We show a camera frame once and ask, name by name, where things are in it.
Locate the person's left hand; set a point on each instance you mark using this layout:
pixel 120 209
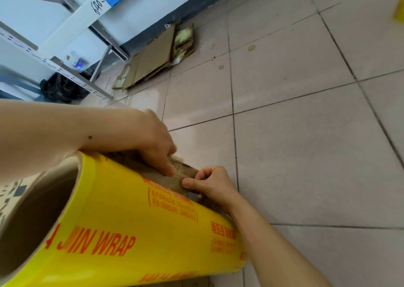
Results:
pixel 154 138

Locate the person's right hand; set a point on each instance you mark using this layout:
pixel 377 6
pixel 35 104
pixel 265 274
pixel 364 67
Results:
pixel 214 185

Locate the yellow plastic wrap roll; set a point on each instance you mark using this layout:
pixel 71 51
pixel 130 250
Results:
pixel 126 217
pixel 400 10

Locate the brown cardboard box red ribbon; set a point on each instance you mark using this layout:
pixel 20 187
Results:
pixel 14 190

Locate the person's left forearm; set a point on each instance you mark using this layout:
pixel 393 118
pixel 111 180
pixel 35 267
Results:
pixel 47 132

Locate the person's right forearm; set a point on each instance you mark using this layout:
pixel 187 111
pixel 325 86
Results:
pixel 271 249

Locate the flattened brown cardboard pile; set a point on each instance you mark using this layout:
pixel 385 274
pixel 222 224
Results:
pixel 151 56

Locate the black bag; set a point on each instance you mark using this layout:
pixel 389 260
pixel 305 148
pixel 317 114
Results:
pixel 63 89

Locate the yellow-green crumpled wrapping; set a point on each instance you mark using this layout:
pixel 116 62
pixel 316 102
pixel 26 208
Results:
pixel 183 37

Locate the clear plastic bottle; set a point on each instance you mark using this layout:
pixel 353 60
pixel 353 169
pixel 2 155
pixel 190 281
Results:
pixel 79 64

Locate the white metal shelf rack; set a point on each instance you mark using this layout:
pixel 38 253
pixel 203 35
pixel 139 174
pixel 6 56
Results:
pixel 72 21

